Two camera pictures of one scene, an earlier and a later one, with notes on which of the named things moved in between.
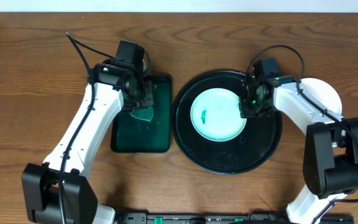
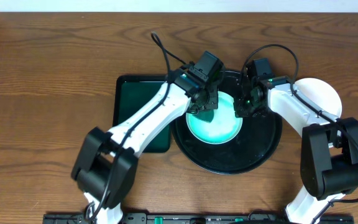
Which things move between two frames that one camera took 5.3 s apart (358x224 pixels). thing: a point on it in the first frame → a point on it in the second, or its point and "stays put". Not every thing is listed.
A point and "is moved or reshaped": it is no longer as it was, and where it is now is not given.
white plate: (323, 93) stays put
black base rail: (143, 217) stays put
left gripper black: (146, 95) → (204, 104)
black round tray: (253, 147) stays put
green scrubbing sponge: (143, 114) is moved or reshaped
